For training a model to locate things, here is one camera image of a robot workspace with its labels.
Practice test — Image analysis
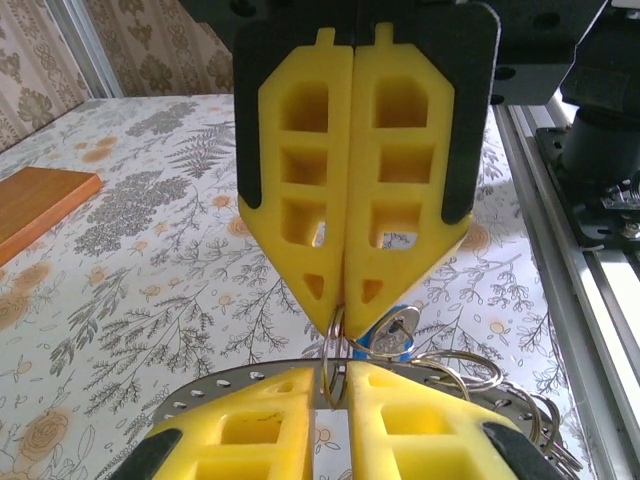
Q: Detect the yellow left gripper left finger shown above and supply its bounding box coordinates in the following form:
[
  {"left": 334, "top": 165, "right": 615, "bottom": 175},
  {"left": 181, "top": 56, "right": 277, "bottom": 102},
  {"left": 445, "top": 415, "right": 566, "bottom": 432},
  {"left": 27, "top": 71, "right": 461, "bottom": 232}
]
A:
[{"left": 107, "top": 367, "right": 317, "bottom": 480}]

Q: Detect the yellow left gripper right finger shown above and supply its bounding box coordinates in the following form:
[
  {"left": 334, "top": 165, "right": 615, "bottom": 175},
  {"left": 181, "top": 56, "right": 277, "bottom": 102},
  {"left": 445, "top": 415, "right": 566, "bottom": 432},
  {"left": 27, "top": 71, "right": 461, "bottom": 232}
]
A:
[{"left": 347, "top": 362, "right": 551, "bottom": 480}]

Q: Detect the silver metal keyring holder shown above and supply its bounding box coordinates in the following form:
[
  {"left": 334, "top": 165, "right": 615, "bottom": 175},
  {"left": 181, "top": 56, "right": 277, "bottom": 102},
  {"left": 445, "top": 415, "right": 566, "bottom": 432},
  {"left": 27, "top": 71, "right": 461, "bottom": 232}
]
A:
[{"left": 149, "top": 304, "right": 586, "bottom": 476}]

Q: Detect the key with blue tag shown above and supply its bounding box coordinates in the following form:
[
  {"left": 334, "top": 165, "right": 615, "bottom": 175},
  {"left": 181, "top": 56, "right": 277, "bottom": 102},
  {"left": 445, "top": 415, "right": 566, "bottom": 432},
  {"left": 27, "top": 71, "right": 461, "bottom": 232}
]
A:
[{"left": 349, "top": 302, "right": 422, "bottom": 362}]

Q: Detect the floral tablecloth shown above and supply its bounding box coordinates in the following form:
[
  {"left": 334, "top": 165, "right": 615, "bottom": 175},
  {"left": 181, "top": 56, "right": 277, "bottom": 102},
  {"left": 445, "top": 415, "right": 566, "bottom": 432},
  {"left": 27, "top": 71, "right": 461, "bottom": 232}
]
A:
[{"left": 0, "top": 94, "right": 601, "bottom": 480}]

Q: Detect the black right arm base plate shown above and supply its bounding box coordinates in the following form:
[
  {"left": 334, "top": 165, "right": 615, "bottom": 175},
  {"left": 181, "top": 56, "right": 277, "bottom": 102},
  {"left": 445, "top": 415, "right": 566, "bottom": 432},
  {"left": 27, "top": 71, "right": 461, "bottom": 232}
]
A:
[{"left": 534, "top": 127, "right": 640, "bottom": 251}]

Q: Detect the aluminium mounting rail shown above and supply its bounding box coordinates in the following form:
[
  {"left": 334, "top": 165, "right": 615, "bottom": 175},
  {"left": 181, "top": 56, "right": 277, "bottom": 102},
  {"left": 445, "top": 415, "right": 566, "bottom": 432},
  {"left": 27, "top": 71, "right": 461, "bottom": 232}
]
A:
[{"left": 494, "top": 102, "right": 640, "bottom": 480}]

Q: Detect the aluminium frame post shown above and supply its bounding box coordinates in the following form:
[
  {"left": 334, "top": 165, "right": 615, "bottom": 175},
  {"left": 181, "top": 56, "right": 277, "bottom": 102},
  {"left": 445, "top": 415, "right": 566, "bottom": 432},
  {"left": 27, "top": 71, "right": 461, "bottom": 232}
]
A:
[{"left": 59, "top": 0, "right": 125, "bottom": 100}]

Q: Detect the gold wire stand wooden base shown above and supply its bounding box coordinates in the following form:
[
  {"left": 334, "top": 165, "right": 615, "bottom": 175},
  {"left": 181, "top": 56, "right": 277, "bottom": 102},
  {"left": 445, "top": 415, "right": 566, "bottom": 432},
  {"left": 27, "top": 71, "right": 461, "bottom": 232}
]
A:
[{"left": 0, "top": 167, "right": 105, "bottom": 267}]

